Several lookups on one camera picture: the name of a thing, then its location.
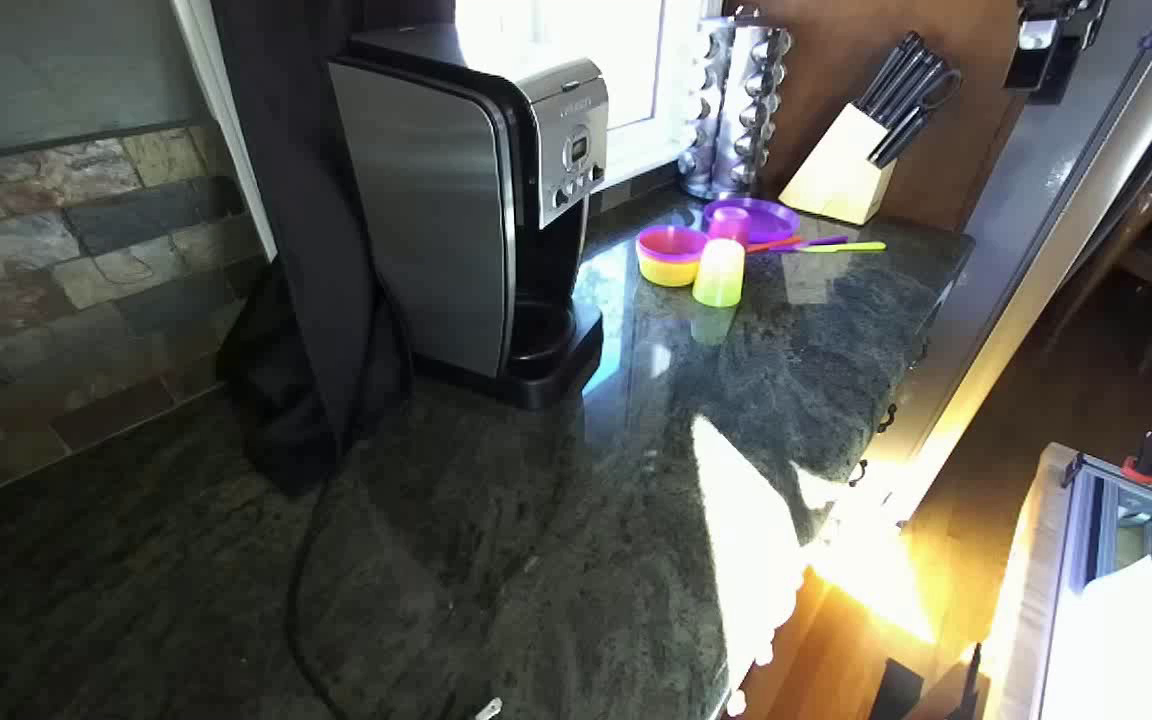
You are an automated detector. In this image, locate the magenta plastic cup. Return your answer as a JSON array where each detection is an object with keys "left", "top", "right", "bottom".
[{"left": 709, "top": 202, "right": 750, "bottom": 245}]

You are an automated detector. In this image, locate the purple plastic spoon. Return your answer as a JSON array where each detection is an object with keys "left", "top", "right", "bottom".
[{"left": 749, "top": 232, "right": 861, "bottom": 261}]

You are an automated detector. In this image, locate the black handled knife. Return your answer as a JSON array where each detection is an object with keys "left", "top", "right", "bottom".
[
  {"left": 854, "top": 31, "right": 927, "bottom": 122},
  {"left": 871, "top": 52, "right": 946, "bottom": 137},
  {"left": 869, "top": 69, "right": 960, "bottom": 172}
]

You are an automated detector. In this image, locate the yellow-green plastic cup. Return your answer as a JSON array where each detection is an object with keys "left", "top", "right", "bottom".
[{"left": 691, "top": 238, "right": 749, "bottom": 311}]

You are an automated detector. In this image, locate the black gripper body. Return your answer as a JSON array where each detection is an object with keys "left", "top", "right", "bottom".
[{"left": 1003, "top": 0, "right": 1115, "bottom": 105}]

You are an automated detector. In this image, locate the green plastic fork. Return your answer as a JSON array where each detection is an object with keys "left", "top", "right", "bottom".
[{"left": 790, "top": 238, "right": 893, "bottom": 261}]

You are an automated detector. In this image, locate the purple plastic plate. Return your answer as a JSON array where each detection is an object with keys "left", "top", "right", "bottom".
[{"left": 701, "top": 194, "right": 803, "bottom": 258}]

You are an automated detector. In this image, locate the black power cable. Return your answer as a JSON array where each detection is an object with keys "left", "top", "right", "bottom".
[{"left": 278, "top": 474, "right": 354, "bottom": 720}]

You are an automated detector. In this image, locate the white window frame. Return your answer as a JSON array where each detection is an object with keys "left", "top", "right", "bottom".
[{"left": 450, "top": 0, "right": 715, "bottom": 194}]

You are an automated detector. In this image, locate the dark fabric curtain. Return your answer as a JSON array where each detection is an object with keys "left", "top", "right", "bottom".
[{"left": 207, "top": 0, "right": 462, "bottom": 502}]

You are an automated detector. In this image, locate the stainless steel black coffee maker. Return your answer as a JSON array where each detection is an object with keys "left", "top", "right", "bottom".
[{"left": 324, "top": 20, "right": 612, "bottom": 414}]

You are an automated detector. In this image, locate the black grey equipment box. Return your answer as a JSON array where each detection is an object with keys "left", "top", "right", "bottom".
[{"left": 1061, "top": 444, "right": 1152, "bottom": 606}]

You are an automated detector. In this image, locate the wooden knife block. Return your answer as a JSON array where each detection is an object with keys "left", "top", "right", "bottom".
[{"left": 774, "top": 101, "right": 898, "bottom": 230}]

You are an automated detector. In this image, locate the pink and yellow bowl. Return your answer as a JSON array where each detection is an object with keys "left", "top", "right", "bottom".
[{"left": 630, "top": 220, "right": 711, "bottom": 293}]

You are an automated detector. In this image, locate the chrome spice rack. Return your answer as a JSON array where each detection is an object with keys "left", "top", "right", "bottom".
[{"left": 677, "top": 6, "right": 794, "bottom": 206}]

